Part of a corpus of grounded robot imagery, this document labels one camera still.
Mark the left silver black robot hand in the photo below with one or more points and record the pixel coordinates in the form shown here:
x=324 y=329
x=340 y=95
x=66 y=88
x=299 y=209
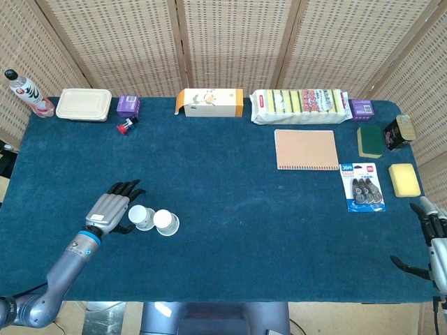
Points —
x=106 y=213

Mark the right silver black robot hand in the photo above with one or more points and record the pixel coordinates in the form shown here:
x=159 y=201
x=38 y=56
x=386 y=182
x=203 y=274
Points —
x=438 y=251

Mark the white paper cup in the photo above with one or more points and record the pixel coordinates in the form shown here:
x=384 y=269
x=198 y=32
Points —
x=166 y=221
x=139 y=216

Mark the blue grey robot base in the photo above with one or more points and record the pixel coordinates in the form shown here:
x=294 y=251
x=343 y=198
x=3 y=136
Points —
x=216 y=319

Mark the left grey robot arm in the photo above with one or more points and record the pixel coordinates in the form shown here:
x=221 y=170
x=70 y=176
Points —
x=66 y=261

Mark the yellow sponge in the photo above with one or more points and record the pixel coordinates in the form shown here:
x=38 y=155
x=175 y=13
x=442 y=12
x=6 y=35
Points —
x=404 y=179

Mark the small red black stamp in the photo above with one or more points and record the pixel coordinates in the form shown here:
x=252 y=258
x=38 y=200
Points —
x=126 y=126

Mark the blue correction tape pack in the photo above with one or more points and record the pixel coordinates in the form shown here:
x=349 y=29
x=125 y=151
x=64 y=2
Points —
x=365 y=188

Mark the silver metal table leg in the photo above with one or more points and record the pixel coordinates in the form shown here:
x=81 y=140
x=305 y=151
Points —
x=104 y=319

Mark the small purple box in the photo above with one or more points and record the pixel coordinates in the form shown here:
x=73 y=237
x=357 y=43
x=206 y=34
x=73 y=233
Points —
x=128 y=105
x=362 y=109

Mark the beige lidded food container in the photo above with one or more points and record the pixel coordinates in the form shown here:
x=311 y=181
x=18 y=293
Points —
x=84 y=104

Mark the black equipment beside table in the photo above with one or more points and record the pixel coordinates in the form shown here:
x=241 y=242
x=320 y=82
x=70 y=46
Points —
x=6 y=160

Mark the blue table cloth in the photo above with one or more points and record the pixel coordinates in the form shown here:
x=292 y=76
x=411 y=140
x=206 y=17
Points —
x=223 y=244

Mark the black gold tin can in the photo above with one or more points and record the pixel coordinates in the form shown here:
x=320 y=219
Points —
x=398 y=134

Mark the green scouring sponge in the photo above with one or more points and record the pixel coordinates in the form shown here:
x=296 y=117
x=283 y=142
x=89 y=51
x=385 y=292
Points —
x=369 y=141

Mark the clear plastic drink bottle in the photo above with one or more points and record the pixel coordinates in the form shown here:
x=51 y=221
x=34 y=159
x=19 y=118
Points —
x=28 y=92

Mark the white orange floral carton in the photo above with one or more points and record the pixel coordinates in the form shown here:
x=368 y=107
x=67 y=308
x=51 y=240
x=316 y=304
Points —
x=209 y=103

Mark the bamboo screen panel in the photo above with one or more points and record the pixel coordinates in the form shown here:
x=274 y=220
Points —
x=426 y=97
x=31 y=52
x=237 y=45
x=349 y=45
x=115 y=45

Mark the tan spiral notebook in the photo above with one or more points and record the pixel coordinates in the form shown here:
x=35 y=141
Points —
x=305 y=149

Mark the pack of yellow sponges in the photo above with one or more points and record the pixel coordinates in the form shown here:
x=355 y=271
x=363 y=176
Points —
x=298 y=106

